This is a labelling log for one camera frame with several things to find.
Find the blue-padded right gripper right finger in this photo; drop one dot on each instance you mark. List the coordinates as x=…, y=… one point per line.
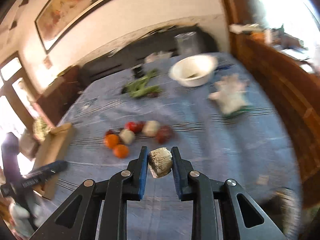
x=218, y=205

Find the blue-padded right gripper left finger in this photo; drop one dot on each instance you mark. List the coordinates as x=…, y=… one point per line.
x=98, y=210

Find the orange tangerine front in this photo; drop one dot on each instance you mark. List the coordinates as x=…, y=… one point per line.
x=121, y=151

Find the orange tangerine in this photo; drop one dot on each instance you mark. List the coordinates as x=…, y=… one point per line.
x=121, y=151
x=111, y=141

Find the white cake piece small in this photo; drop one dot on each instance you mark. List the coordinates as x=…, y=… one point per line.
x=160, y=162

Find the small red date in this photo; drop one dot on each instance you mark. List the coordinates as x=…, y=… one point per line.
x=110, y=131

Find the red cherry tomato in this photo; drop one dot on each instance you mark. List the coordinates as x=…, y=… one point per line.
x=135, y=127

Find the large red date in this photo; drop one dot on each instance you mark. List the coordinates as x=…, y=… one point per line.
x=164, y=134

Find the cardboard tray box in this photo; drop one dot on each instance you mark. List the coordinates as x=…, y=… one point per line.
x=52, y=149

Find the brown armchair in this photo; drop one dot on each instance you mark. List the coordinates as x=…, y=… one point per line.
x=59, y=96

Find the blue plaid tablecloth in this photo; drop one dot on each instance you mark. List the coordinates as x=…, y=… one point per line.
x=253, y=147

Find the white work glove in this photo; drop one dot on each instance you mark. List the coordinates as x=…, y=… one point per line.
x=230, y=95

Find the green leafy vegetable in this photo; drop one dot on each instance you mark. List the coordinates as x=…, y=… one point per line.
x=140, y=88

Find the dried date near vegetable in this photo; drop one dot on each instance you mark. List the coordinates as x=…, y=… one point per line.
x=153, y=95

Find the white round bowl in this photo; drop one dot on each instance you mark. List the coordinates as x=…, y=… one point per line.
x=194, y=71

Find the small black device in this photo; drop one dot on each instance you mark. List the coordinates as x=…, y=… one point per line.
x=138, y=71

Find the wooden side cabinet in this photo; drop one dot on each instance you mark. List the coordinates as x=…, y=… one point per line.
x=295, y=94

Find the black leather sofa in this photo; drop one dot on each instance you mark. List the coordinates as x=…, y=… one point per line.
x=135, y=52

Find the framed horse painting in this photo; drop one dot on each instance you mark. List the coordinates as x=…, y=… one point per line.
x=58, y=17

